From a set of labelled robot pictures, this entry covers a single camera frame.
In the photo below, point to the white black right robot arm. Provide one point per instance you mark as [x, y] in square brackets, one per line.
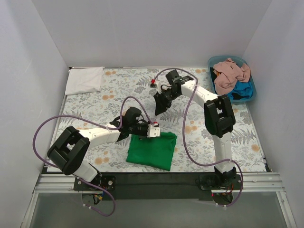
[218, 115]

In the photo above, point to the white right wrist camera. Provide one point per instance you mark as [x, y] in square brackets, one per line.
[156, 84]

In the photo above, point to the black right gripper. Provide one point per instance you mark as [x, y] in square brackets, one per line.
[165, 98]

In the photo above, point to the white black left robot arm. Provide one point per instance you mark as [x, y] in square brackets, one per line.
[70, 148]

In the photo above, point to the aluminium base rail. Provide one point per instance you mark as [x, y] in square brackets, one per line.
[252, 182]

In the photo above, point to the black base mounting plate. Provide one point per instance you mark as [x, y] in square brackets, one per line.
[203, 191]

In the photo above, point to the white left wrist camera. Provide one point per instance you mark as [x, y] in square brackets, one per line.
[153, 130]

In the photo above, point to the blue plastic basket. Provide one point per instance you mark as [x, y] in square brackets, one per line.
[239, 61]

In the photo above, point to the pink crumpled t shirt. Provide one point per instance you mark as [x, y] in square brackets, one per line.
[227, 74]

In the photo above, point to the blue crumpled t shirt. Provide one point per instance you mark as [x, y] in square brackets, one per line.
[241, 91]

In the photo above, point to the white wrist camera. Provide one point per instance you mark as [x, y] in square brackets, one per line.
[156, 84]
[153, 130]

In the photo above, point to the green t shirt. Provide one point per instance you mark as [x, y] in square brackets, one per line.
[154, 152]

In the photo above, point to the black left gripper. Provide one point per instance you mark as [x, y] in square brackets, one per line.
[144, 129]

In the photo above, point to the folded white t shirt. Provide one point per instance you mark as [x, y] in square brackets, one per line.
[84, 80]

